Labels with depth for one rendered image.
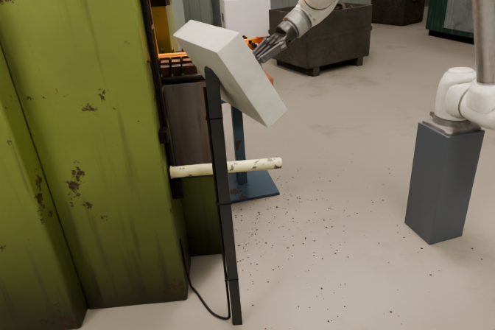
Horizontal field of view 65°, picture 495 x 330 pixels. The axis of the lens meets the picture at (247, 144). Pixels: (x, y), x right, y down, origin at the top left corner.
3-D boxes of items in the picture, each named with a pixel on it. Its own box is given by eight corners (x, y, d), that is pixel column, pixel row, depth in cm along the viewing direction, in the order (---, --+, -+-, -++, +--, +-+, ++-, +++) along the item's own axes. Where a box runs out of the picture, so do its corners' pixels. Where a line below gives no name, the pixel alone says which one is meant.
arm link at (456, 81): (454, 106, 188) (462, 61, 178) (485, 119, 172) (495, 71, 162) (425, 111, 184) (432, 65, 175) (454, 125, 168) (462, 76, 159)
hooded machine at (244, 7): (263, 48, 640) (259, -36, 586) (275, 55, 590) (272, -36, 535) (220, 54, 625) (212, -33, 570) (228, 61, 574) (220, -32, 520)
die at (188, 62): (200, 68, 182) (198, 49, 178) (198, 79, 164) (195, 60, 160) (110, 75, 181) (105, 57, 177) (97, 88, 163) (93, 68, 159)
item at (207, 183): (228, 210, 235) (222, 140, 214) (230, 253, 200) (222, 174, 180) (135, 219, 233) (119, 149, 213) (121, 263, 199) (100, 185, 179)
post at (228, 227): (241, 317, 165) (217, 65, 118) (242, 325, 161) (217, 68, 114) (233, 317, 164) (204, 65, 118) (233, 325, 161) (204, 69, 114)
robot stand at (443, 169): (434, 214, 218) (452, 115, 192) (462, 236, 201) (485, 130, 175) (404, 222, 214) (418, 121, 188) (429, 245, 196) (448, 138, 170)
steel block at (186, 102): (222, 140, 214) (213, 60, 195) (222, 174, 180) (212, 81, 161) (119, 148, 213) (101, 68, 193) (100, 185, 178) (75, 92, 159)
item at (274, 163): (280, 165, 159) (280, 154, 157) (282, 171, 154) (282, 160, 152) (172, 174, 158) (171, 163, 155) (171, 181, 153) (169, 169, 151)
